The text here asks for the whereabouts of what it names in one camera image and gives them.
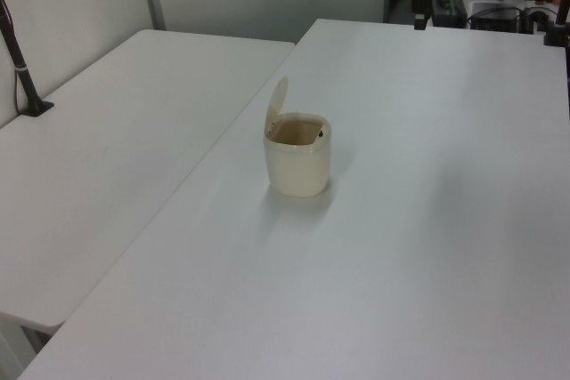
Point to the cream plastic trash bin body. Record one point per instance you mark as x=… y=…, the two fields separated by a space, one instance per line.
x=296 y=171

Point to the cream hinged trash bin lid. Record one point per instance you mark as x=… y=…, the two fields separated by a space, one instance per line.
x=279 y=97

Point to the white side table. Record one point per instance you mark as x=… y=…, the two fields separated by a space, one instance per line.
x=111 y=131

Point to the black box with green light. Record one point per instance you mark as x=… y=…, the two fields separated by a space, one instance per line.
x=450 y=8

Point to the black electronic device box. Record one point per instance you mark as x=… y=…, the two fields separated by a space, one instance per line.
x=494 y=17

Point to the black camera pole with base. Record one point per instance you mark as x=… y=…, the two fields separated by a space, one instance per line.
x=20 y=68

